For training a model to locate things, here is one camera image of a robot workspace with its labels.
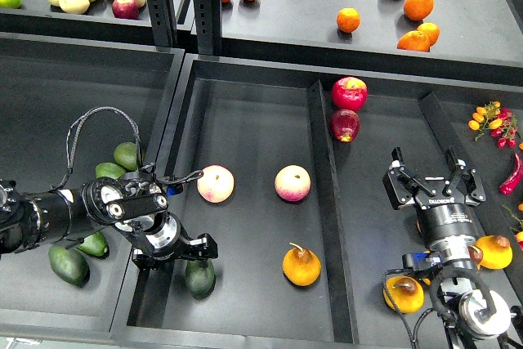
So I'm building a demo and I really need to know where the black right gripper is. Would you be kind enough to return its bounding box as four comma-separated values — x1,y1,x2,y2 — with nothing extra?
382,146,486,248

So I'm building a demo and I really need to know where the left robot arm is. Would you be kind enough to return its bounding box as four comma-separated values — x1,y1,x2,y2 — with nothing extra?
1,108,218,269

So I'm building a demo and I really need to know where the orange yellow pear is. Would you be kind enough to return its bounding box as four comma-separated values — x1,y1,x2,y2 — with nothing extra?
282,243,322,287

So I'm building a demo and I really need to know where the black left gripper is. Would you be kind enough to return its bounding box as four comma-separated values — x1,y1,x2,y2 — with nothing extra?
122,212,218,271

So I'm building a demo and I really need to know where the black tray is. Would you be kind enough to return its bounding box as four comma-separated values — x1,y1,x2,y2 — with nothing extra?
1,34,185,337
111,56,522,348

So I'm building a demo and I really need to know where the red chili pepper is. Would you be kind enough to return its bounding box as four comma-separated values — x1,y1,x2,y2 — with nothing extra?
498,153,522,195

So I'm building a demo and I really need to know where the black left tray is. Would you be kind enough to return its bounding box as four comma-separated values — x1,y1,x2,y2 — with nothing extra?
1,34,185,337

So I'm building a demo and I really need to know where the orange on shelf middle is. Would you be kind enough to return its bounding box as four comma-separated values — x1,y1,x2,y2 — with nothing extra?
336,7,360,34

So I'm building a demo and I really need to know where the cherry tomato bunch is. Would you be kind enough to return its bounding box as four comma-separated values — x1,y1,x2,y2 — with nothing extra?
467,101,522,150

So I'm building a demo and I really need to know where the dark red shelf apple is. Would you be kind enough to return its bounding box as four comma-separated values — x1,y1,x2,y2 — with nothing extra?
112,0,140,20

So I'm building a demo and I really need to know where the pink apple right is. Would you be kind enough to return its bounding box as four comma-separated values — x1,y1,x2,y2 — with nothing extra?
275,165,311,202

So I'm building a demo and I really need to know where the yellow pear right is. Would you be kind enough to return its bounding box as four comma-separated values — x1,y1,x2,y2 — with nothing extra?
474,235,513,270

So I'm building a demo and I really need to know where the small orange right shelf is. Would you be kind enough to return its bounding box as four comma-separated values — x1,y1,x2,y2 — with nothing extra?
417,22,440,47

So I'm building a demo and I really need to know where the dark green avocado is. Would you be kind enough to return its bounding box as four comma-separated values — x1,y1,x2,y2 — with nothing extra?
185,260,215,298

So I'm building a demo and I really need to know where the yellow pear bottom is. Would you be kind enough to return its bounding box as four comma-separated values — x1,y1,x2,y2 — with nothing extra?
382,275,425,314

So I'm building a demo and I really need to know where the pink apple left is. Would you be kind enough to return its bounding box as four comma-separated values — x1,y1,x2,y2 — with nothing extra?
197,164,235,204

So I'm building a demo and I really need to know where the large orange on shelf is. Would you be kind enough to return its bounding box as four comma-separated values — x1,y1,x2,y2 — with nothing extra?
404,0,434,21

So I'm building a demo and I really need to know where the black shelf post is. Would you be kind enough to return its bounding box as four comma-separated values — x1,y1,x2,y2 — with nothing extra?
193,0,222,56

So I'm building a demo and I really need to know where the green avocado top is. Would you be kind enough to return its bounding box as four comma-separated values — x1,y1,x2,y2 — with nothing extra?
113,141,141,172

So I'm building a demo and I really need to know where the pink apple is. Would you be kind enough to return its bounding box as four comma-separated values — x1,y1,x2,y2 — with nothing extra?
197,164,235,204
275,165,311,202

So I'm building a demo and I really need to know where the black middle tray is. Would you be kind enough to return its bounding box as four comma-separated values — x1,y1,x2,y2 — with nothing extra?
111,56,522,348

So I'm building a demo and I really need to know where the bright red apple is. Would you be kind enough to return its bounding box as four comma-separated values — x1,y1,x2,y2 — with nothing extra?
331,77,368,112

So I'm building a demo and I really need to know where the orange front right shelf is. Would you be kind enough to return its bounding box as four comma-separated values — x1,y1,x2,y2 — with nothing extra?
396,30,431,51

